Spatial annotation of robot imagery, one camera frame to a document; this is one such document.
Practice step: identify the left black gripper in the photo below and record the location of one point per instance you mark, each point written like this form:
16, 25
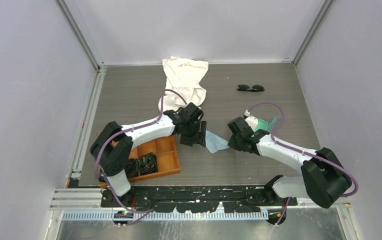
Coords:
199, 136

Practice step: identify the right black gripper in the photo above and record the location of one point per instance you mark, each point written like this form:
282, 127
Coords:
232, 144

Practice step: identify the light blue cleaning cloth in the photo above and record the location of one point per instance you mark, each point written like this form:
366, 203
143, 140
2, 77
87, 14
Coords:
215, 143

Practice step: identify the grey-blue glasses case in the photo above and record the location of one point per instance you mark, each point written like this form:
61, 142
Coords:
266, 125

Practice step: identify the white cloth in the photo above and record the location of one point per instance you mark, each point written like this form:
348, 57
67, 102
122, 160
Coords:
183, 77

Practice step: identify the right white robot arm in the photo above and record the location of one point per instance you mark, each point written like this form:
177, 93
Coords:
322, 178

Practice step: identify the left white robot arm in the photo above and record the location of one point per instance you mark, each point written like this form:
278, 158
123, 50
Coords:
112, 147

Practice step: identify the black sunglasses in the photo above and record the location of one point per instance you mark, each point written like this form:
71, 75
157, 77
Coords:
247, 88

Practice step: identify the orange wooden divider tray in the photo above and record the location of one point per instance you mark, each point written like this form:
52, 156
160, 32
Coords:
167, 157

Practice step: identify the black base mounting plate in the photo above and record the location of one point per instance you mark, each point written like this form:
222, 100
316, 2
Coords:
195, 198

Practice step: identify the dark rolled item right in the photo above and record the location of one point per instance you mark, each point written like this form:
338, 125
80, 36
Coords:
147, 164

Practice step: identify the dark rolled item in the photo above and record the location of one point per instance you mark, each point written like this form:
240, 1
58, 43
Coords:
132, 168
147, 164

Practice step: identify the dark rolled item middle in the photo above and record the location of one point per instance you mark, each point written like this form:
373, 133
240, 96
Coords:
132, 168

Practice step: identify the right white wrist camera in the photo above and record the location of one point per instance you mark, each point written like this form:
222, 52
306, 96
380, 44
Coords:
251, 120

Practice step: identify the slotted aluminium front rail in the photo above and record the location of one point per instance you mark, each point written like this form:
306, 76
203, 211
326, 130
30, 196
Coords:
119, 215

